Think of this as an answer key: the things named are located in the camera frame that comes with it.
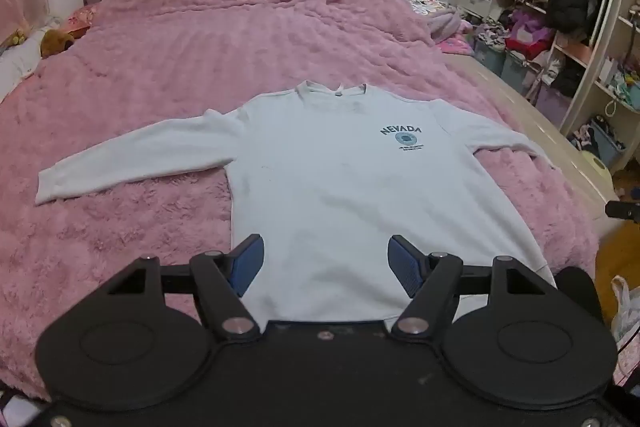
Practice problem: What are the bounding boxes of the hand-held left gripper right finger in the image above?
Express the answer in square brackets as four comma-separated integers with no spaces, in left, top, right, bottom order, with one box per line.
[387,234,557,343]

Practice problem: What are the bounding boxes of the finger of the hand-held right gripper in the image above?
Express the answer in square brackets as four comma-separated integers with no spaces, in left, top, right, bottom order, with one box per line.
[604,201,640,224]

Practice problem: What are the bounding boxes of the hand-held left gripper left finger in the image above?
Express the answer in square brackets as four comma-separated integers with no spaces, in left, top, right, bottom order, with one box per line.
[107,234,265,343]

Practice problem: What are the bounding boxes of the white long-sleeve sweatshirt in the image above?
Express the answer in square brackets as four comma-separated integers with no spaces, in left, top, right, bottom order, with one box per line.
[35,79,559,323]

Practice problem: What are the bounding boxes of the red and purple clothes pile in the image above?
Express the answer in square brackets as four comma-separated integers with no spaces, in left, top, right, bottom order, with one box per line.
[504,9,557,58]

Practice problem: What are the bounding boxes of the blue storage bin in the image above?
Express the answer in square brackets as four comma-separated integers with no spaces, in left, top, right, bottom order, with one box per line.
[590,122,627,168]
[500,52,542,96]
[472,34,507,76]

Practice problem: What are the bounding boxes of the person's dark clothing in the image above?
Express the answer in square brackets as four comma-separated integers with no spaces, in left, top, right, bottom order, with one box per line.
[556,266,602,324]

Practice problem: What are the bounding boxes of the white plastic bag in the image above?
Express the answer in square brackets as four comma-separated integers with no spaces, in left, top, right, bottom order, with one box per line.
[610,276,640,344]

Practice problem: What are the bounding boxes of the white shelf unit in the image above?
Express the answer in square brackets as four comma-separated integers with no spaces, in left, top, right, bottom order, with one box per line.
[450,0,640,170]

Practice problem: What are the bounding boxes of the pink fluffy blanket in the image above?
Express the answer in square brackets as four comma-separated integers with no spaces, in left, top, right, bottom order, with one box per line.
[0,0,601,403]

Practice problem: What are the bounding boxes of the lavender fleece blanket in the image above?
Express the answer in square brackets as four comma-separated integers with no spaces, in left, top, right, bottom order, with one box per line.
[429,4,474,46]

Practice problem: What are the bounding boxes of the brown plush toy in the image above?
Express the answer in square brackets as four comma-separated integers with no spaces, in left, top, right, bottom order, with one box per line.
[40,29,76,59]

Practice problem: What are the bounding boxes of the pink floral pillow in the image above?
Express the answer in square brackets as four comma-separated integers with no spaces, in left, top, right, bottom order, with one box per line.
[60,4,99,39]

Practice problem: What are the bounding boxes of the white bedding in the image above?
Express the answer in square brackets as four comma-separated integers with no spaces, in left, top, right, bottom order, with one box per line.
[0,32,47,102]

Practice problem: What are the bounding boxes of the beige bed frame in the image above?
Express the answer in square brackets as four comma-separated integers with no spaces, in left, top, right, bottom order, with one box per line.
[445,52,622,239]

